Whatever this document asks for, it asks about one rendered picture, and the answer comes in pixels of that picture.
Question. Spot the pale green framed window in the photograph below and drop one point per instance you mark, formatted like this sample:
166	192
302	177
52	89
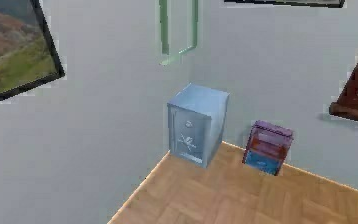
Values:
164	33

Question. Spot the brown wooden framed window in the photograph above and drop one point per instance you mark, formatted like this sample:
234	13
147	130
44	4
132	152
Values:
352	96

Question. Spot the pale blue metal safe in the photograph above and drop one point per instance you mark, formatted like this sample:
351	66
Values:
193	130

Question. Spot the black framed landscape picture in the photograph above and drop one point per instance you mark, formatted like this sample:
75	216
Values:
13	50

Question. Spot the black framed wall picture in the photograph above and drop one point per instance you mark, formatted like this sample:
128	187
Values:
287	2

